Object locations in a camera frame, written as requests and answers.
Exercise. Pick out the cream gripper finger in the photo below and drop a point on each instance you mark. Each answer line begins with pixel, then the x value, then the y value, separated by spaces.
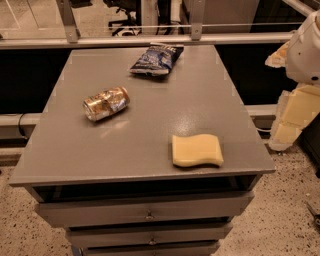
pixel 295 111
pixel 278 59

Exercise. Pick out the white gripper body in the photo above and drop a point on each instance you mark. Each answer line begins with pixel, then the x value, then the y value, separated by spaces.
pixel 304 56

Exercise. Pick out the orange soda can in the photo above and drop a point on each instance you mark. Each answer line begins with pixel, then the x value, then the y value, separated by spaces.
pixel 106 103

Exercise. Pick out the grey metal railing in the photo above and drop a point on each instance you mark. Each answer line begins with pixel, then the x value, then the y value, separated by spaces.
pixel 37 24

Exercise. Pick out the yellow sponge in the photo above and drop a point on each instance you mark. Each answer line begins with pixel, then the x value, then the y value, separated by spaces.
pixel 196 150

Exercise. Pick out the blue chip bag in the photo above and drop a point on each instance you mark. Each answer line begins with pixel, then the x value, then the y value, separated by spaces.
pixel 157 60

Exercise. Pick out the black office chair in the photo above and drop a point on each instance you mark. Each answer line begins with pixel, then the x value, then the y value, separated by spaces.
pixel 132 10

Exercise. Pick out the grey drawer cabinet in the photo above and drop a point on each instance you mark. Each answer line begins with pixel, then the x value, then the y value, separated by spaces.
pixel 129 154

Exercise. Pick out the bottom grey drawer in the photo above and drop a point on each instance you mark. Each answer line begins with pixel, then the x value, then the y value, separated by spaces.
pixel 200 248

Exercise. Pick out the grey drawer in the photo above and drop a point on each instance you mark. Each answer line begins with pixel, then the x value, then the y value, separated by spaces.
pixel 200 248
pixel 144 209
pixel 149 235

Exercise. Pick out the middle grey drawer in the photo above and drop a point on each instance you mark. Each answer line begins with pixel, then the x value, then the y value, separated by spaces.
pixel 149 235

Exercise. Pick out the top grey drawer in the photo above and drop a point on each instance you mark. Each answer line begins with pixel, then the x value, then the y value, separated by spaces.
pixel 144 209

